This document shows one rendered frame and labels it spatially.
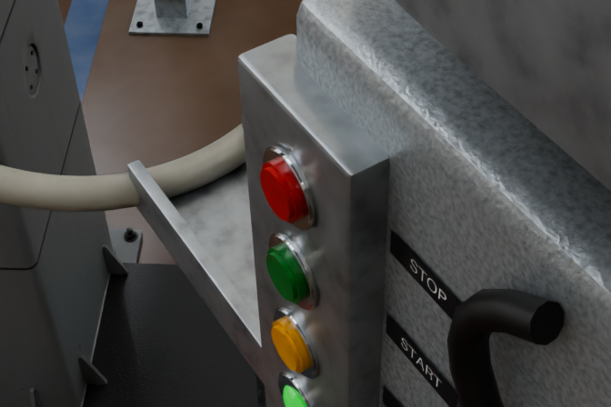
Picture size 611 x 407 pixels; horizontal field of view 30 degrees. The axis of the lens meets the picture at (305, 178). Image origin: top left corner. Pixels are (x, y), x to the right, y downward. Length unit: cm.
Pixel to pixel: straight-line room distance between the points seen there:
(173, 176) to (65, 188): 9
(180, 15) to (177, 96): 29
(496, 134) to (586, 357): 7
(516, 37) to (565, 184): 6
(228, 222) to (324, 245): 52
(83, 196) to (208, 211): 11
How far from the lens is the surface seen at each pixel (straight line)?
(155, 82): 273
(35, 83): 181
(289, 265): 47
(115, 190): 96
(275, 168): 44
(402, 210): 41
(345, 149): 40
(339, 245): 43
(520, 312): 34
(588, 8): 28
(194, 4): 294
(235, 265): 93
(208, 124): 261
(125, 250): 236
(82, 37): 290
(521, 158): 36
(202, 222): 97
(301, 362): 51
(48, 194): 96
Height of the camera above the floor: 178
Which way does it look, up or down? 46 degrees down
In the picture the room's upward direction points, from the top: 2 degrees counter-clockwise
